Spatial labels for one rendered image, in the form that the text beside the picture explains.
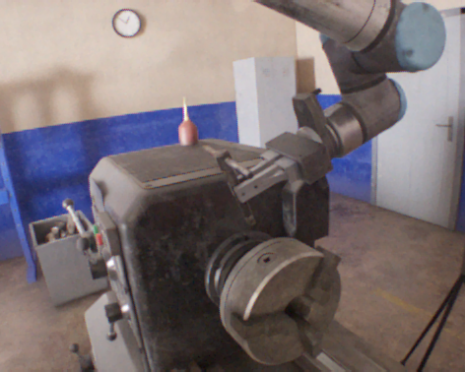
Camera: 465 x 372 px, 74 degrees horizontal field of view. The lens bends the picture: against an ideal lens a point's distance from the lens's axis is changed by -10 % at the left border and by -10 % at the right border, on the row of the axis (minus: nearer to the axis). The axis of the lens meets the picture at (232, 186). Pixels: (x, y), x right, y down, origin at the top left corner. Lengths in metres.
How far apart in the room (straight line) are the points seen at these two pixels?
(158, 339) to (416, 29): 0.77
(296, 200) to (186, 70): 3.58
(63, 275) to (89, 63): 2.24
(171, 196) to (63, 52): 3.38
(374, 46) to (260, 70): 3.68
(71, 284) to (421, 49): 2.75
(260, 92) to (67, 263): 2.77
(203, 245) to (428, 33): 0.58
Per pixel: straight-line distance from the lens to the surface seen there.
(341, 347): 1.01
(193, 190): 0.72
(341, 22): 0.46
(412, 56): 0.49
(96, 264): 0.92
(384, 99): 0.64
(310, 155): 0.53
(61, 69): 3.96
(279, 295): 0.65
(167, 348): 0.86
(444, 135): 3.76
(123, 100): 4.02
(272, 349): 0.72
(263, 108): 4.14
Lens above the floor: 1.52
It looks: 16 degrees down
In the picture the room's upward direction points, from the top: 5 degrees counter-clockwise
